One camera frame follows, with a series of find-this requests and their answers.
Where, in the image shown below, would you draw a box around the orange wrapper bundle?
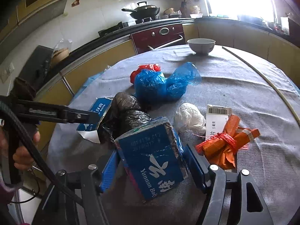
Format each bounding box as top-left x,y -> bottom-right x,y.
195,115 -> 260,170

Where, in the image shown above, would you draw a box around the black plastic bag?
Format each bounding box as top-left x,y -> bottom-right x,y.
97,92 -> 151,146

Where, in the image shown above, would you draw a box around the black wok with lid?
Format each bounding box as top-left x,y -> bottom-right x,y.
122,1 -> 160,20

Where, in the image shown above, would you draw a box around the grey table cloth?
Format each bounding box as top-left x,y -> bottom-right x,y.
47,46 -> 299,224

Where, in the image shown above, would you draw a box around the clay pot on counter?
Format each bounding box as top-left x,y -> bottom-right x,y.
50,48 -> 70,68

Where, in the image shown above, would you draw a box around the white brown box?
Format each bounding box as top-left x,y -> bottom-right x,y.
205,104 -> 238,169

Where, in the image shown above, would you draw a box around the blue Yunnan Baiyao box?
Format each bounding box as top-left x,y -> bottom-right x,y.
115,117 -> 188,201

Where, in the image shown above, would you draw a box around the white paper ball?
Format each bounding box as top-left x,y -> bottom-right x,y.
173,103 -> 206,135

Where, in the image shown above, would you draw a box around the person's left hand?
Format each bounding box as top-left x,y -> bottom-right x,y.
1,125 -> 40,171

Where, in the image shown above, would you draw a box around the blue white small box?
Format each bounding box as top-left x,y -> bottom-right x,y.
77,97 -> 112,144

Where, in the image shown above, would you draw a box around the dark red oven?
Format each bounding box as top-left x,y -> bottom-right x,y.
131,23 -> 186,54

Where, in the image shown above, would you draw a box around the blue plastic bag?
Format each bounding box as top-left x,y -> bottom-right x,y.
131,62 -> 202,105

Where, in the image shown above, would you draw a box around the red plastic bag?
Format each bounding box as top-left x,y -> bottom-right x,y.
130,63 -> 162,84

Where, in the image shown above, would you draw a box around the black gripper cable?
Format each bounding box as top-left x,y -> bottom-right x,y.
0,100 -> 85,207

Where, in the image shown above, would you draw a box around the yellow lower cabinets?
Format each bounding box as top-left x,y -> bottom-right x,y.
37,41 -> 299,152

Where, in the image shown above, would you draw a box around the white ceramic bowl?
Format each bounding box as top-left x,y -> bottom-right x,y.
187,38 -> 216,55

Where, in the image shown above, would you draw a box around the long thin white stick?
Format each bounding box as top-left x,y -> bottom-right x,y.
222,46 -> 300,125

